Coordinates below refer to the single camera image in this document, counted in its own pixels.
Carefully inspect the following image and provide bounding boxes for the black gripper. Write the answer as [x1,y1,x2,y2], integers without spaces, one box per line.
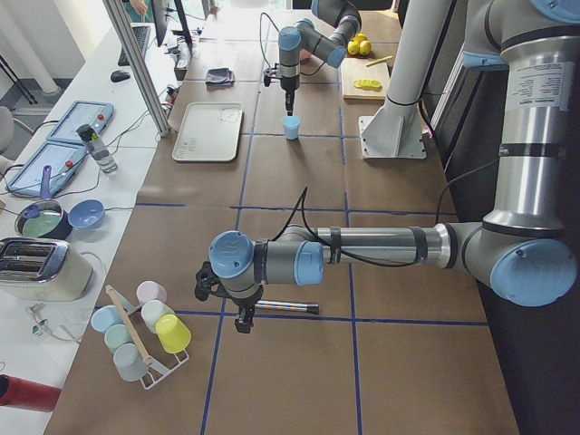
[263,63,300,116]
[194,261,264,334]

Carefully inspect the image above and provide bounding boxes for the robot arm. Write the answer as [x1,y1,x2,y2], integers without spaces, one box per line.
[194,1,579,334]
[264,0,362,116]

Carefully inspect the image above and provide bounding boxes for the light blue plastic cup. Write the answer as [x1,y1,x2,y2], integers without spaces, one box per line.
[282,115,301,140]

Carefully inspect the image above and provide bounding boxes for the yellow-green cup on rack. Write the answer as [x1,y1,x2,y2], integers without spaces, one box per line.
[155,314,192,354]

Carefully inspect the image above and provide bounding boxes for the white cup on rack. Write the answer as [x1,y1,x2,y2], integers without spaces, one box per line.
[140,299,175,334]

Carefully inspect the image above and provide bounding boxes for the pink cup on rack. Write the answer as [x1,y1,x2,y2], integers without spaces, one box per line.
[136,280,168,305]

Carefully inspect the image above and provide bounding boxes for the grey cup on rack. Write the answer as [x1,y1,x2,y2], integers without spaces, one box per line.
[113,343,149,382]

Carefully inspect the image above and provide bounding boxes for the mint green cup on rack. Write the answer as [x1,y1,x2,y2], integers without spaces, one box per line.
[104,324,133,353]

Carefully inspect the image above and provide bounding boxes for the light blue cup on rack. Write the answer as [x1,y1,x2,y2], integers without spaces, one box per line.
[90,304,123,334]

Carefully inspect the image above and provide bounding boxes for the pink bowl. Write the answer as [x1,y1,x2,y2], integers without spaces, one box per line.
[299,49,312,63]

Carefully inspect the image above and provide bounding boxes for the folded grey cloth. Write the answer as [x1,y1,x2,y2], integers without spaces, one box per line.
[205,67,236,87]

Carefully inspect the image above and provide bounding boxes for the steel muddler rod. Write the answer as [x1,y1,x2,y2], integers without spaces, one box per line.
[255,300,320,314]

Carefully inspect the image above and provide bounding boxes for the wooden cutting board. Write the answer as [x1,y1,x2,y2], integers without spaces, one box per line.
[341,58,391,101]

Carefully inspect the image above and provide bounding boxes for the lemon slices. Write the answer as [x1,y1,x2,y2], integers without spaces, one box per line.
[353,79,382,91]

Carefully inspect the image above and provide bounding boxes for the cream bear serving tray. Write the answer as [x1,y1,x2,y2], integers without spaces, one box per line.
[171,102,244,162]

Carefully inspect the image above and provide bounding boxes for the yellow-green knife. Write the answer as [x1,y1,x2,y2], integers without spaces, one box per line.
[365,55,394,68]

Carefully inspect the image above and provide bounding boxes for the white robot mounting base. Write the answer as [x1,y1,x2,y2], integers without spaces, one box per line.
[359,0,454,159]

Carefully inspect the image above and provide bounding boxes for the black keyboard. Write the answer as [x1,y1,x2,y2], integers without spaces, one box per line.
[117,25,150,66]

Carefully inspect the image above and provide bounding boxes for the black computer mouse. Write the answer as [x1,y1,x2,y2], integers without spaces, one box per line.
[110,70,131,83]

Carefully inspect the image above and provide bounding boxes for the blue bowl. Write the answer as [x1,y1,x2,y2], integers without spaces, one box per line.
[68,199,105,229]

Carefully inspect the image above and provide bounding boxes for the blue teach pendant far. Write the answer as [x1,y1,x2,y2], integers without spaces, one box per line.
[46,101,115,144]

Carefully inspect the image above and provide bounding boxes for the blue teach pendant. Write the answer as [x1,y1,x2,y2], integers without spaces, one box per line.
[46,101,115,144]
[5,140,86,198]

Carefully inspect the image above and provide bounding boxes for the clear water bottle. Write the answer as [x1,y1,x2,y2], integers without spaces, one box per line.
[76,124,118,174]

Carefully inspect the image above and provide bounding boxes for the cream toaster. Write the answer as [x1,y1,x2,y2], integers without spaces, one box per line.
[1,237,92,302]

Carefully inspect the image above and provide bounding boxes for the blue teach pendant near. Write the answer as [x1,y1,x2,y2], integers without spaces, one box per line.
[5,140,86,198]

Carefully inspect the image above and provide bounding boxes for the red cylinder bottle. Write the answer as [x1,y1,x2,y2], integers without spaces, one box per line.
[1,374,62,412]

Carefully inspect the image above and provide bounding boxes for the wooden rack handle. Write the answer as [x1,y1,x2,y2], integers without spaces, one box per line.
[105,285,153,366]

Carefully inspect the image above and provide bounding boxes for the white wire cup rack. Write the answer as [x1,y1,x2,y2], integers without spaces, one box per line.
[122,304,190,391]

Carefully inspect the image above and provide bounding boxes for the aluminium frame post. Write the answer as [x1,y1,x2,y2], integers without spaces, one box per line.
[103,0,170,138]

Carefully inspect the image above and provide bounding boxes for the dark saucepan purple handle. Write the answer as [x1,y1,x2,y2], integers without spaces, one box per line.
[14,165,73,240]

